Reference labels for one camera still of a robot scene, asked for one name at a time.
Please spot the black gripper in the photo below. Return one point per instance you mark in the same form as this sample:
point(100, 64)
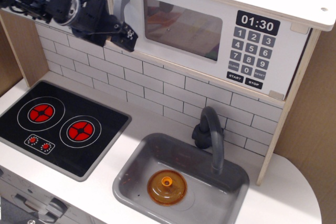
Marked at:
point(91, 21)

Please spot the white toy microwave door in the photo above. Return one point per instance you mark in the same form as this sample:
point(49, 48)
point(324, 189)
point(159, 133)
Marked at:
point(222, 41)

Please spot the white wooden microwave cabinet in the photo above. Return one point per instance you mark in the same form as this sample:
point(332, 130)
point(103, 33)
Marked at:
point(253, 120)

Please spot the black toy stovetop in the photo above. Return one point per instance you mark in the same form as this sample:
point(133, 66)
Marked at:
point(65, 131)

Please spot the dark grey toy faucet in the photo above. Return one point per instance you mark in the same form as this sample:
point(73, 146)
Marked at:
point(208, 133)

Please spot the grey toy sink basin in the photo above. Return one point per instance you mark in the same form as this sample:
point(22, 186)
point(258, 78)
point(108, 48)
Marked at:
point(210, 198)

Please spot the orange transparent pot lid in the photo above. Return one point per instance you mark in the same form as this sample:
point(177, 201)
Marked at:
point(167, 187)

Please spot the grey oven door handle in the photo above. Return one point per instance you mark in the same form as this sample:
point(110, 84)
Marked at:
point(49, 213)

